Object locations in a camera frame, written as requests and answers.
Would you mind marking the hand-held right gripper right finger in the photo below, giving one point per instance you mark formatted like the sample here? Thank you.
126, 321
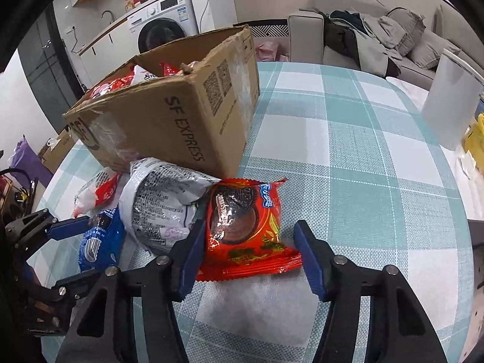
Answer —
308, 261

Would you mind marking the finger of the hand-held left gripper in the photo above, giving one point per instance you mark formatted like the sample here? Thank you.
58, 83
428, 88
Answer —
64, 289
70, 227

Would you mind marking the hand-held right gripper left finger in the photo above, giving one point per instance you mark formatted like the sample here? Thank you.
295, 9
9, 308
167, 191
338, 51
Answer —
191, 257

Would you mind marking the blue cookie packet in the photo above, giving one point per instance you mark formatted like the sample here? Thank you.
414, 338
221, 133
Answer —
100, 242

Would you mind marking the red white snack packet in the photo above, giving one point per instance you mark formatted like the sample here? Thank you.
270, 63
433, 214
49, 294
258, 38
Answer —
100, 193

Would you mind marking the silver snack packet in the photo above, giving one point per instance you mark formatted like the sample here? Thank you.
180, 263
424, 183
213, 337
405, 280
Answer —
158, 204

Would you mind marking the red cookie packet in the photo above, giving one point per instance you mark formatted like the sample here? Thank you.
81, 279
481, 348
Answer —
245, 227

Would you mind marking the brown cardboard box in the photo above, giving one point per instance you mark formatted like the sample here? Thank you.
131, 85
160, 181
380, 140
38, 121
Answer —
170, 121

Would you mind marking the small printed cardboard box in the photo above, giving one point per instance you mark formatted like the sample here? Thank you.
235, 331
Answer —
56, 151

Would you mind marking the purple bag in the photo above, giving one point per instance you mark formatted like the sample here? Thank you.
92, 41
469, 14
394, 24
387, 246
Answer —
26, 158

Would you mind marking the teal plaid tablecloth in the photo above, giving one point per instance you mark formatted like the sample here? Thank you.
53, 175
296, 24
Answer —
340, 140

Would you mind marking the glossy red snack packet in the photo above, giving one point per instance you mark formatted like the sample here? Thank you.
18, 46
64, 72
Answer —
113, 85

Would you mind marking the black glass door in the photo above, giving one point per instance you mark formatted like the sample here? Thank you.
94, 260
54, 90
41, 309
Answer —
45, 68

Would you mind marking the white kitchen counter cabinet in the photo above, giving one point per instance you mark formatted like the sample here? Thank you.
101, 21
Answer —
113, 41

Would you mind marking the yellow bag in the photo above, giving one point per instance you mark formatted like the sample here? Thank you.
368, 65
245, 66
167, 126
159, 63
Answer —
476, 147

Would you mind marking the white cylindrical container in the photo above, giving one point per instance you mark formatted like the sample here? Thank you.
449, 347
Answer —
450, 102

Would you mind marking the pink cloth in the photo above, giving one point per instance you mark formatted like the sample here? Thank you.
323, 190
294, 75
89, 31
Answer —
268, 51

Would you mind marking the kitchen faucet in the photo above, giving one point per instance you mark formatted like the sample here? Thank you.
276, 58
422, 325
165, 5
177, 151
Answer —
112, 17

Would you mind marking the grey sofa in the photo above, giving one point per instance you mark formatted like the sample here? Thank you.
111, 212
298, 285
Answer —
304, 37

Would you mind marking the black jacket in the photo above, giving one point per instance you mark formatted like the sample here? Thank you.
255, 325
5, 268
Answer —
340, 37

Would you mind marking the yellow bottle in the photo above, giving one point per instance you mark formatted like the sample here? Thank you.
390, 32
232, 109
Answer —
129, 4

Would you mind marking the black white patterned cushion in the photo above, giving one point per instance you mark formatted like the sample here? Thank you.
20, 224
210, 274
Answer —
270, 30

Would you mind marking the grey hoodie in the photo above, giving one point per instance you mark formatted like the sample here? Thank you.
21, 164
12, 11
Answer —
378, 34

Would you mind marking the white washing machine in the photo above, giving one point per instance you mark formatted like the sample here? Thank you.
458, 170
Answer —
166, 7

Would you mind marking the light grey cushion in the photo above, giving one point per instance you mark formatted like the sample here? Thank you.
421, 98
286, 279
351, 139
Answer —
431, 51

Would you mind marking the dark grey cushion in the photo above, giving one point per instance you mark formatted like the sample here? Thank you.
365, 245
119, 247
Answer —
406, 26

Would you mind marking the wall socket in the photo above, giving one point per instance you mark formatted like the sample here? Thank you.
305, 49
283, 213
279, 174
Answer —
70, 29

